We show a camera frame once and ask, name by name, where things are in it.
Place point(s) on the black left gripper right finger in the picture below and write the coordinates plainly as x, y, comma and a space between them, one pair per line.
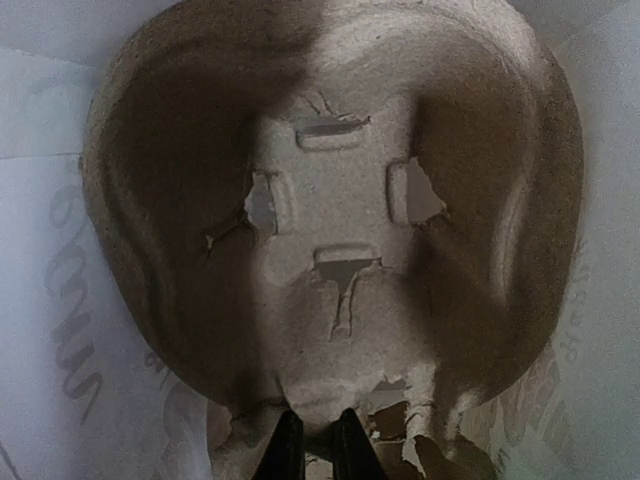
353, 457

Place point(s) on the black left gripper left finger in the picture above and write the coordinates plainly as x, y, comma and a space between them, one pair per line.
284, 457

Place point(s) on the white paper takeout bag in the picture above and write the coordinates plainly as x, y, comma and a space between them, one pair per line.
82, 396

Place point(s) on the brown cardboard cup carrier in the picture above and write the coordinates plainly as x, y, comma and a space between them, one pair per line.
327, 205

